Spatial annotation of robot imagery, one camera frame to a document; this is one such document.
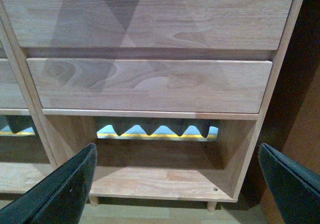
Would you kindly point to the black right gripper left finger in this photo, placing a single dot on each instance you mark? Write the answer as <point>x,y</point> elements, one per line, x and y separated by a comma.
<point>60,197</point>

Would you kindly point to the right upper wooden drawer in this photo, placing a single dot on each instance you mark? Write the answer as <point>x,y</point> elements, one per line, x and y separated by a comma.
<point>203,24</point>

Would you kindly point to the wooden drawer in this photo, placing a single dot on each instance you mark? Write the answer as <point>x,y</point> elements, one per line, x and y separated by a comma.
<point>11,96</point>
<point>203,24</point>
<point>150,85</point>

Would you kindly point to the wooden shelf cabinet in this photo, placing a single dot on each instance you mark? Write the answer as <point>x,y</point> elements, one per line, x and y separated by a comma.
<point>25,160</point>
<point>161,169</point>

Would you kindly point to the right lower wooden drawer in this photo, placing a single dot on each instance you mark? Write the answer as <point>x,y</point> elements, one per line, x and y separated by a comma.
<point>150,85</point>

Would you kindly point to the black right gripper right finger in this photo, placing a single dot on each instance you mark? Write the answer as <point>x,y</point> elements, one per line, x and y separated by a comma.
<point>295,188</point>

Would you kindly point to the right wooden shelf cabinet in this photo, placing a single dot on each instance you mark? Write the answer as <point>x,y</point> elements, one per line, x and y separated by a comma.
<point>161,169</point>

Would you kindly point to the left wooden shelf cabinet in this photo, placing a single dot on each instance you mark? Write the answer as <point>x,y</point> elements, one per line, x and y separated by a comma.
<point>25,160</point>

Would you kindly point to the grey acoustic foam panel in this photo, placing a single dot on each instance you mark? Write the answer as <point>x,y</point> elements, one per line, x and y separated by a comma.
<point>160,127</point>

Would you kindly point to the left lower wooden drawer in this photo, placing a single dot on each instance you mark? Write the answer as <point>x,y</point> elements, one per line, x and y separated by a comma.
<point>11,96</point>

